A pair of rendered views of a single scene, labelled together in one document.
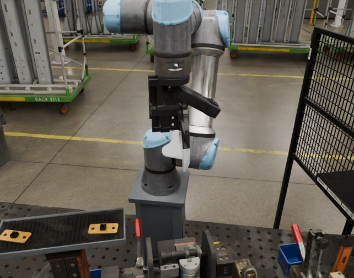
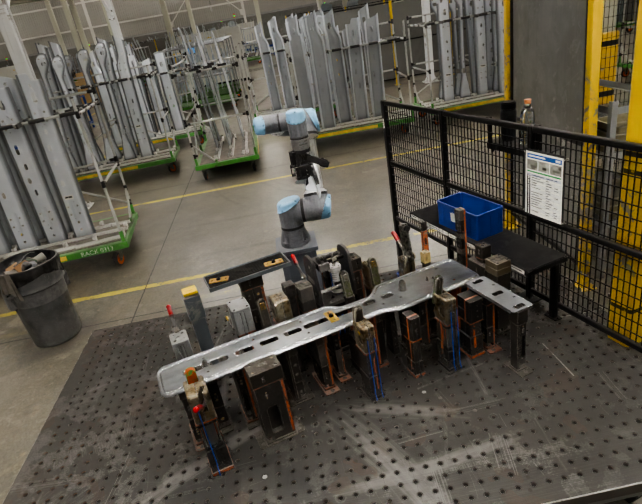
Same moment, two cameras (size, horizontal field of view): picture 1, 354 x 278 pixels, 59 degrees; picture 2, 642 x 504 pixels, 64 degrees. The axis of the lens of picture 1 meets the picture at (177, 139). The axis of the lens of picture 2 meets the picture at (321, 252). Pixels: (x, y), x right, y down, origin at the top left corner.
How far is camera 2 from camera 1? 145 cm
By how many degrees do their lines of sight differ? 10
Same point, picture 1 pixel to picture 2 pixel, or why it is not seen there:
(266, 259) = not seen: hidden behind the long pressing
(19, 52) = (42, 201)
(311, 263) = (406, 246)
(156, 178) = (294, 234)
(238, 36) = not seen: hidden behind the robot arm
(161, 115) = (301, 170)
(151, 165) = (288, 224)
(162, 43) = (295, 133)
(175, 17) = (299, 120)
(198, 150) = (318, 203)
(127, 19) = (268, 126)
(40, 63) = (74, 210)
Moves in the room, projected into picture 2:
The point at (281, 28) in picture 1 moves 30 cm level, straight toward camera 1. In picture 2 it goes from (361, 101) to (361, 104)
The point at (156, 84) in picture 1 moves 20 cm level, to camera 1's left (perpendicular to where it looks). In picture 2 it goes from (295, 154) to (246, 165)
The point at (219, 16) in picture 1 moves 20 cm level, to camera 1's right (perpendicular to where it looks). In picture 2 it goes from (309, 112) to (349, 103)
